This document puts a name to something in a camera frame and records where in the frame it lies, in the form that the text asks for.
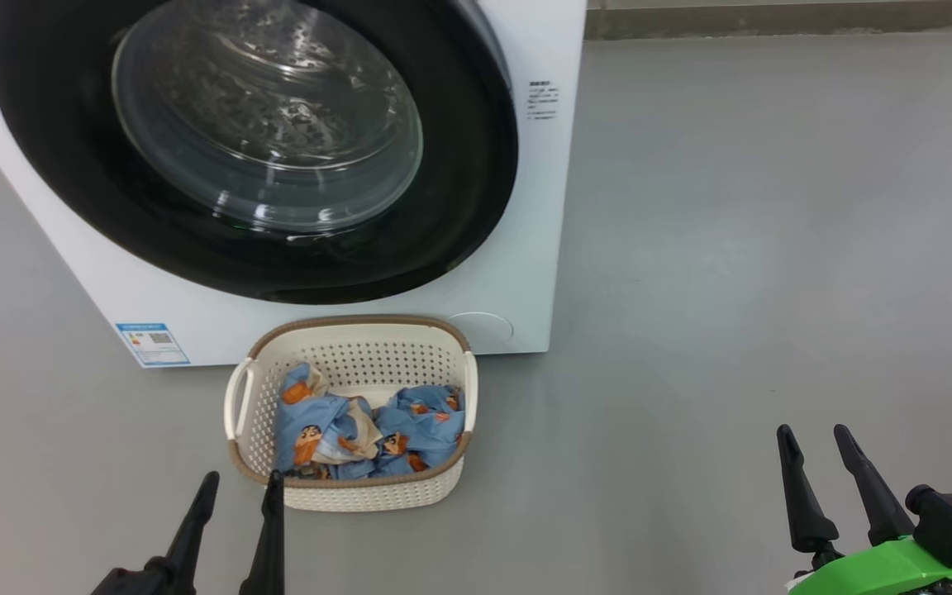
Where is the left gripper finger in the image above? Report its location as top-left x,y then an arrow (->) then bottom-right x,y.
240,469 -> 286,595
164,471 -> 220,595

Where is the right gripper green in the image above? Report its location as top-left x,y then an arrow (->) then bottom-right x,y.
776,425 -> 952,595

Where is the blue cartoon print garment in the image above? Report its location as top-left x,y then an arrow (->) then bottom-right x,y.
331,384 -> 467,480
275,362 -> 383,482

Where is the black-rimmed glass washer door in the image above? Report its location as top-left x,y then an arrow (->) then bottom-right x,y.
0,0 -> 520,305

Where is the cream perforated laundry basket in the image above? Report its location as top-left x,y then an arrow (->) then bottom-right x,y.
224,314 -> 478,513

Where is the white front-load washing machine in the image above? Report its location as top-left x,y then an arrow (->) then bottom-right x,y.
0,0 -> 588,369

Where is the blue energy label sticker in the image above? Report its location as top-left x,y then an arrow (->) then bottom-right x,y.
115,322 -> 192,367

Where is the round filter cover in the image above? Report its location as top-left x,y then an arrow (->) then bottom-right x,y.
445,312 -> 515,349

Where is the small black text label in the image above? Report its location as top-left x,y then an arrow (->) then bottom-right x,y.
527,80 -> 560,121

